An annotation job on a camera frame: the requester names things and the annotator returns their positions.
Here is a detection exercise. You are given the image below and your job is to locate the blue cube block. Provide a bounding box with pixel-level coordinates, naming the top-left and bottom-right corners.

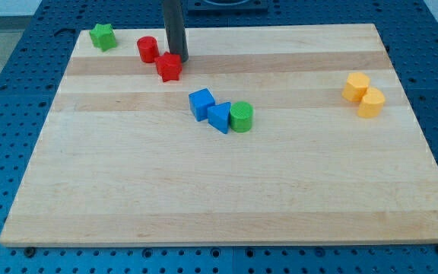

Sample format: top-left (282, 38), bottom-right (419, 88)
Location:
top-left (189, 88), bottom-right (215, 122)

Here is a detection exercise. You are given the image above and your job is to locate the blue triangle block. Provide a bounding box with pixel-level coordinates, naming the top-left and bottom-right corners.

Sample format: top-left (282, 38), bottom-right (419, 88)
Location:
top-left (208, 102), bottom-right (231, 134)

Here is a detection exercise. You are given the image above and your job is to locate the green cylinder block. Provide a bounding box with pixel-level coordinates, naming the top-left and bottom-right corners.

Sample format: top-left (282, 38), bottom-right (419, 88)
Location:
top-left (230, 101), bottom-right (254, 132)

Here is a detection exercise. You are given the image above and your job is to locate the wooden board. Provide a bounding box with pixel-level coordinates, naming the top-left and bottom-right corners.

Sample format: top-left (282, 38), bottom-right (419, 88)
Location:
top-left (0, 24), bottom-right (438, 247)

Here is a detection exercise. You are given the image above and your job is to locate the red star block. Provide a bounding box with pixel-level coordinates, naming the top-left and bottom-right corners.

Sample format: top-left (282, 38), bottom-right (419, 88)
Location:
top-left (154, 52), bottom-right (182, 82)

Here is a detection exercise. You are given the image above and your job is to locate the red cylinder block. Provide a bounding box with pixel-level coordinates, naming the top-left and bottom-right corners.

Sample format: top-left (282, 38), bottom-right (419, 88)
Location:
top-left (137, 36), bottom-right (160, 63)

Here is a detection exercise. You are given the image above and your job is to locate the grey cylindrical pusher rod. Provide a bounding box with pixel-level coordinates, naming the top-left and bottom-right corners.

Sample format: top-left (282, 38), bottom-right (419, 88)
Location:
top-left (161, 0), bottom-right (189, 62)

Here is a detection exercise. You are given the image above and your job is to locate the yellow hexagon block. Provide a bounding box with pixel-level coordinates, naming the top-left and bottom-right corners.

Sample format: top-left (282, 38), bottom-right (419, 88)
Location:
top-left (341, 72), bottom-right (370, 102)

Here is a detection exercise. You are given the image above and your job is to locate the green star block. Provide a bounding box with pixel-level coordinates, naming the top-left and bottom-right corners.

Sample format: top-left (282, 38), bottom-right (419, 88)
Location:
top-left (89, 24), bottom-right (117, 52)

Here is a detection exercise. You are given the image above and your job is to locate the yellow cylinder block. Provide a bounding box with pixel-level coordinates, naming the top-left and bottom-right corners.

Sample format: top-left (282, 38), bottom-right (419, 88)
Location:
top-left (357, 87), bottom-right (386, 118)

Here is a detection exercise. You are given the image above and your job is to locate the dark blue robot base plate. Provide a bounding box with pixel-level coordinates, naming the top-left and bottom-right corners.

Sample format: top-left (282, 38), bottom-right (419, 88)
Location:
top-left (186, 0), bottom-right (269, 14)

